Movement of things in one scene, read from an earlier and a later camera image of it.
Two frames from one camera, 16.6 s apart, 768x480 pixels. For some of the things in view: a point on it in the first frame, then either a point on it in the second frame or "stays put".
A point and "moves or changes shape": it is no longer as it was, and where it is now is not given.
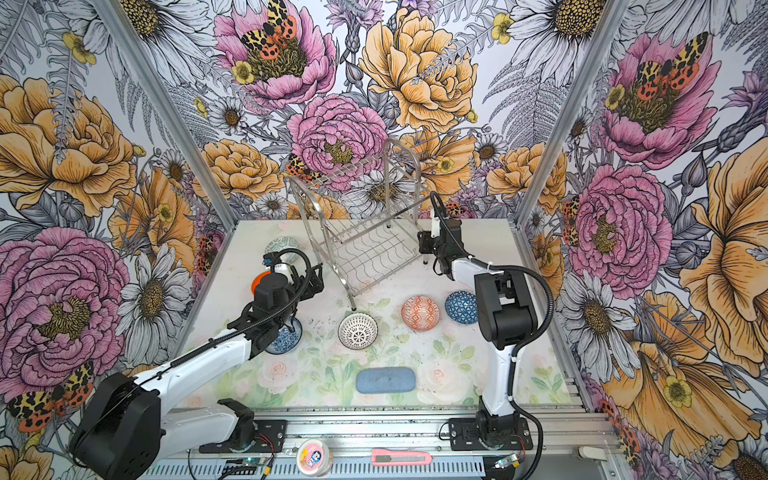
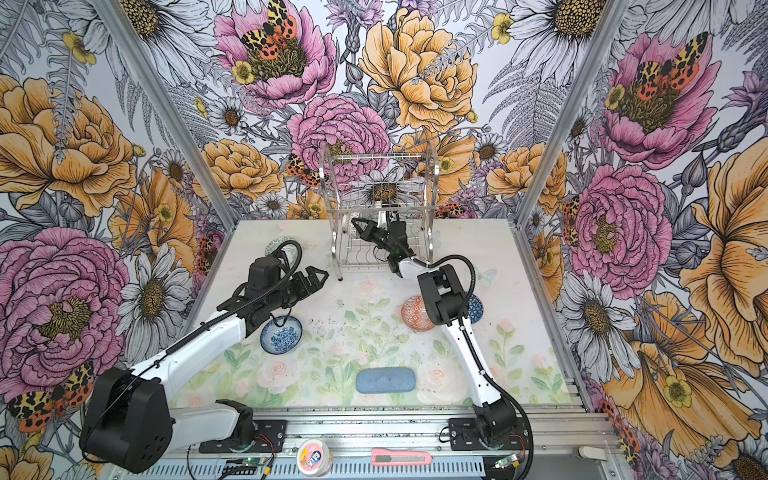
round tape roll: (314, 457) stays put
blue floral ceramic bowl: (286, 340) stays put
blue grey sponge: (386, 380) stays put
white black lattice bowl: (358, 331) → (350, 227)
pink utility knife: (387, 457) stays put
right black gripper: (423, 242) → (371, 227)
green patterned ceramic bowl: (282, 243) stays put
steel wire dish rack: (363, 215) moves or changes shape
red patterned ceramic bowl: (420, 312) stays put
